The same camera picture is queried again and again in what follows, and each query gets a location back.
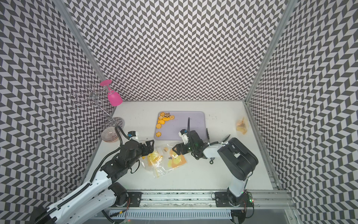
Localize clear resealable bag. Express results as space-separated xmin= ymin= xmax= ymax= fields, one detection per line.
xmin=236 ymin=117 xmax=249 ymax=135

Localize steel black-tipped tongs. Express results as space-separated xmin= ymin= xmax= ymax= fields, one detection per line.
xmin=203 ymin=129 xmax=231 ymax=164

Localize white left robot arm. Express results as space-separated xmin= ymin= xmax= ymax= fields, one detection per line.
xmin=28 ymin=131 xmax=154 ymax=224

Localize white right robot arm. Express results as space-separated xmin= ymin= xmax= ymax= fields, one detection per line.
xmin=172 ymin=129 xmax=259 ymax=207

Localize clear printed bag pile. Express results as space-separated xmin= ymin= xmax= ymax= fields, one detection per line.
xmin=139 ymin=143 xmax=187 ymax=178

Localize lilac plastic tray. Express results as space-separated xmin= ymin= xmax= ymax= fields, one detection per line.
xmin=154 ymin=111 xmax=207 ymax=141

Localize ribbed glass bowl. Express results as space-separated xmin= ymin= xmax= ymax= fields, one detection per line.
xmin=101 ymin=127 xmax=118 ymax=143

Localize pink upside-down wine glass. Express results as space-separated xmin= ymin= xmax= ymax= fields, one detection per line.
xmin=100 ymin=79 xmax=123 ymax=107

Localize chrome glass drying rack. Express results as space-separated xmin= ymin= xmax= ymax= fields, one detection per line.
xmin=70 ymin=84 xmax=125 ymax=128

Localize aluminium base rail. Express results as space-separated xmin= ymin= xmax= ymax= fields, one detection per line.
xmin=64 ymin=190 xmax=297 ymax=211

